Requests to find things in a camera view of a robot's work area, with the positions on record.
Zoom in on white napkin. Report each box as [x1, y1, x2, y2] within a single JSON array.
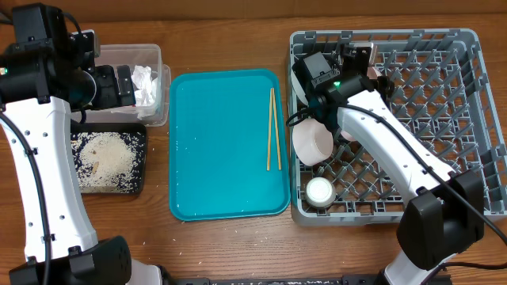
[[125, 65, 158, 120]]

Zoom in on white rice grains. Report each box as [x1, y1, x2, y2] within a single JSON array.
[[71, 132, 147, 194]]

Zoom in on grey bowl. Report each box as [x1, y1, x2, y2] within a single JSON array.
[[290, 70, 308, 106]]

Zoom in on small pink plate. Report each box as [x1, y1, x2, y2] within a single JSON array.
[[292, 118, 334, 166]]

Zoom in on white cup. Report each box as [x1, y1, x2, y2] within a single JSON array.
[[305, 177, 336, 208]]

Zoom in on large white plate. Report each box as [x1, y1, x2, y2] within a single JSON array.
[[367, 66, 382, 80]]

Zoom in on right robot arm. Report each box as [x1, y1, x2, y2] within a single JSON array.
[[287, 51, 484, 284]]

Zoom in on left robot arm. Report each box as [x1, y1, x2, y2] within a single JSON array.
[[1, 48, 170, 284]]

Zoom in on clear plastic waste bin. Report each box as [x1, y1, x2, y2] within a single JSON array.
[[86, 44, 171, 127]]

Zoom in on grey dishwasher rack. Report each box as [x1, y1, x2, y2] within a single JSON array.
[[289, 28, 506, 226]]

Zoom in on black rectangular tray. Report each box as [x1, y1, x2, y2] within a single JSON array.
[[70, 123, 148, 195]]

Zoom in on teal serving tray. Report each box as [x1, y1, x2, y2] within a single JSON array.
[[169, 69, 290, 222]]

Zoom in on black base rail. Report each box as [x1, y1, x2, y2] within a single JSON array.
[[162, 274, 452, 285]]

